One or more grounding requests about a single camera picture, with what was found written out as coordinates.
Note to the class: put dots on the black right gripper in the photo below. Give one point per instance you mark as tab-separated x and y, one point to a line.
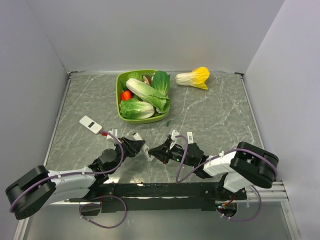
160	151

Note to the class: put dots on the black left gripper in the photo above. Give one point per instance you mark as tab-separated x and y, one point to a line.
132	147

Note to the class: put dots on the white remote battery cover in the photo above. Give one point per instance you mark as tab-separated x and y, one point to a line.
190	137

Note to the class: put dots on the slim white remote control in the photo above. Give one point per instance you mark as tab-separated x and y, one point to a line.
145	148

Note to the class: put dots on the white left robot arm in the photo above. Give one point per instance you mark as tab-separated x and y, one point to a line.
40	186

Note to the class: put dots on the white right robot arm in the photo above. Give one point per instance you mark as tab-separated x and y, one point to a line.
243	166

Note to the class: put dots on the wide white remote control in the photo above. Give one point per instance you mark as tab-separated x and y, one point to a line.
91	125

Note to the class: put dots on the green plastic bowl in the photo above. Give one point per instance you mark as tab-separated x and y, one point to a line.
119	89

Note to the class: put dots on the white green cabbage toy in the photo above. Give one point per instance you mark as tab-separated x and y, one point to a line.
134	109

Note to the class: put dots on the orange pepper toy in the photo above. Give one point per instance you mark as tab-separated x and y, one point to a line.
126	95

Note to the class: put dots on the brown mushroom toy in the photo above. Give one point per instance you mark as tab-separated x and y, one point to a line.
147	80

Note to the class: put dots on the green bok choy toy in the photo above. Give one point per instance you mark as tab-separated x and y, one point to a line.
161	82

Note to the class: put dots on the green leafy lettuce toy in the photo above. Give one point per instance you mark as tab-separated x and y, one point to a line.
131	75

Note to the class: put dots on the yellow napa cabbage toy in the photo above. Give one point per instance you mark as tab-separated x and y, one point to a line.
197	78

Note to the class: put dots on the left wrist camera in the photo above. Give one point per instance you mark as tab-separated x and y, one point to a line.
110	135

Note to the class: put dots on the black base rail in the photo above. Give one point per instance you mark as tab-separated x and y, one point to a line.
162	196

